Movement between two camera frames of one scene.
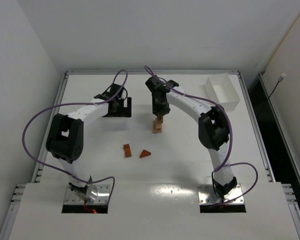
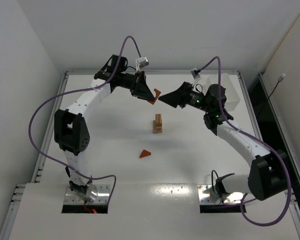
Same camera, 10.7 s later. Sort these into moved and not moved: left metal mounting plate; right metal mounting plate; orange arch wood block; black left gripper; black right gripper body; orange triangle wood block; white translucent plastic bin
Moved: black left gripper; black right gripper body; orange arch wood block
Not moved: orange triangle wood block; left metal mounting plate; white translucent plastic bin; right metal mounting plate
